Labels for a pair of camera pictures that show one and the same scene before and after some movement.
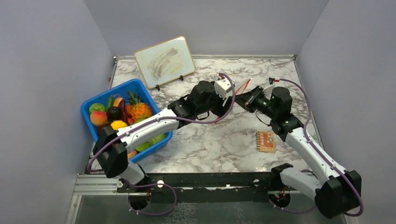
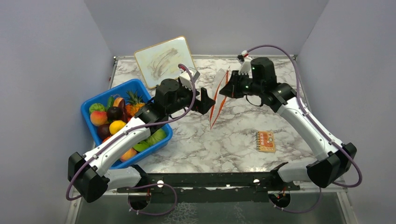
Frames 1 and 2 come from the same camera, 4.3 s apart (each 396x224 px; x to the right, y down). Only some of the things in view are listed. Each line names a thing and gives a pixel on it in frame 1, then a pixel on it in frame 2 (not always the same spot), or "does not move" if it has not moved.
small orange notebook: (265, 141) does not move
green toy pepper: (110, 102) does not move
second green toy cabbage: (157, 139) does not move
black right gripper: (254, 94) -> (231, 89)
